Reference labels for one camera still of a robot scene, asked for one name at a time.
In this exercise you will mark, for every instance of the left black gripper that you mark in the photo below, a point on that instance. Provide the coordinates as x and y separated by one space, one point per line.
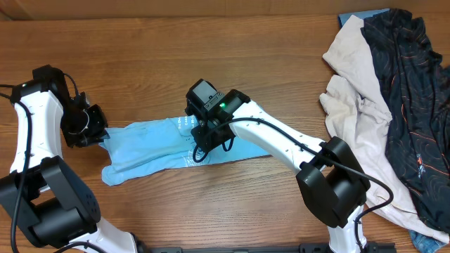
98 132

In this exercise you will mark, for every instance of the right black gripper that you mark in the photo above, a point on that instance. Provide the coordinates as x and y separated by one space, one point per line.
206 145

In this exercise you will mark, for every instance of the light blue printed t-shirt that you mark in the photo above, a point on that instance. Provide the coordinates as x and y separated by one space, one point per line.
144 148

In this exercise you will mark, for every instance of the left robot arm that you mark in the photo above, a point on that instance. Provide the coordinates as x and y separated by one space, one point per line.
44 197

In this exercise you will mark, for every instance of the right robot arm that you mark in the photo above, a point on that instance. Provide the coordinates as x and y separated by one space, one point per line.
331 181

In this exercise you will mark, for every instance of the beige garment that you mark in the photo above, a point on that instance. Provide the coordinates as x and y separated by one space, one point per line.
357 113

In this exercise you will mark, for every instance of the dark blue folded cloth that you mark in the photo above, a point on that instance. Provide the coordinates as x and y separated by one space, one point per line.
343 18

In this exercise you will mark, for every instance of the dark patterned garment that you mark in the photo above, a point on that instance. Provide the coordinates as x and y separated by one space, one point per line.
415 88

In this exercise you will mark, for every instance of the blue denim garment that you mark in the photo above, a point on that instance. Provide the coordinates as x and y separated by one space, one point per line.
425 244

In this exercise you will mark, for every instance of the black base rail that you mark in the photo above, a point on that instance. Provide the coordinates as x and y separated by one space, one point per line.
371 247

